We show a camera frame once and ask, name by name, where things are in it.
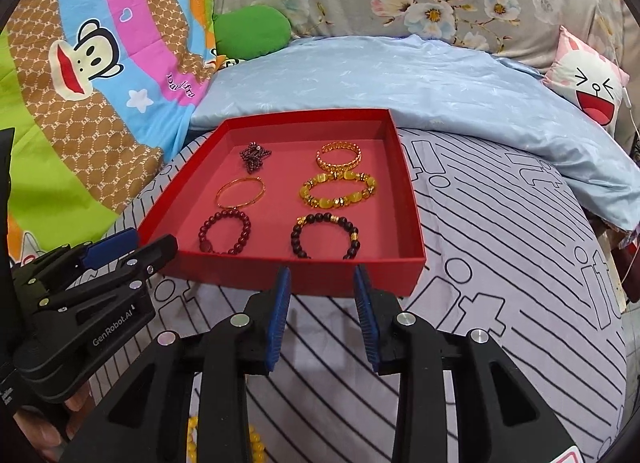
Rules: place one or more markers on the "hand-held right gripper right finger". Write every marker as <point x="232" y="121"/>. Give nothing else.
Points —
<point x="367" y="323"/>

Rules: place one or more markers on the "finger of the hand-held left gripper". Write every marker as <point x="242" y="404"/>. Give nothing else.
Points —
<point x="107" y="249"/>
<point x="150" y="255"/>

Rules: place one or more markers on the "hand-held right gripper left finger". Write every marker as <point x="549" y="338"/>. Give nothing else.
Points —
<point x="277" y="318"/>

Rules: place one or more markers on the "red cardboard box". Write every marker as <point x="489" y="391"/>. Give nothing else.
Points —
<point x="225" y="270"/>

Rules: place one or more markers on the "thin gold bangle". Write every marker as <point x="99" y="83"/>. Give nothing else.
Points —
<point x="218" y="199"/>

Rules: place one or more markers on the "gold woven bangle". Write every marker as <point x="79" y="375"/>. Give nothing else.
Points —
<point x="322" y="163"/>

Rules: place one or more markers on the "person's left hand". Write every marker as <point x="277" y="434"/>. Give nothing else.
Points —
<point x="75" y="402"/>

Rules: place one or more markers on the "cartoon monkey blanket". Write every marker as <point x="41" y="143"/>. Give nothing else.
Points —
<point x="100" y="108"/>

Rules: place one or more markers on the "green pillow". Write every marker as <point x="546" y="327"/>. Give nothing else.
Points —
<point x="250" y="33"/>

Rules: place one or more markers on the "light blue blanket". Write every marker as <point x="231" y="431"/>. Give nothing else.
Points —
<point x="400" y="78"/>

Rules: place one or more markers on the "cartoon face pillow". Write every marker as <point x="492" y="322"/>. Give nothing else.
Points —
<point x="585" y="78"/>

